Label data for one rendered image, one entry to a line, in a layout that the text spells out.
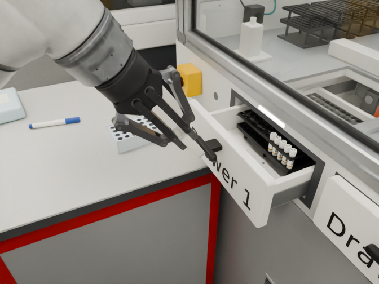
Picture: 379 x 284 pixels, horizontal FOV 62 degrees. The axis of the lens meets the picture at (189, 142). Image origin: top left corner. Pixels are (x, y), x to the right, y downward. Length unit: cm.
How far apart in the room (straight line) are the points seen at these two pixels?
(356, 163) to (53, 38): 43
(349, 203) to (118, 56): 38
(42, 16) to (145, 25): 97
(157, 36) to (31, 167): 75
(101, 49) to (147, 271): 74
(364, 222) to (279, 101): 24
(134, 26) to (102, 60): 91
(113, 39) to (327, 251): 50
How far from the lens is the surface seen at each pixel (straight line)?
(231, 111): 73
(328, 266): 66
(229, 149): 56
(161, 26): 134
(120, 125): 47
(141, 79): 43
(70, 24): 37
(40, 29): 37
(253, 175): 52
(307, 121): 56
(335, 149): 54
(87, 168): 80
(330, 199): 55
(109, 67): 40
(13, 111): 104
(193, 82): 86
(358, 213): 52
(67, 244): 81
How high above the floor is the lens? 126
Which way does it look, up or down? 37 degrees down
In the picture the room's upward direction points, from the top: straight up
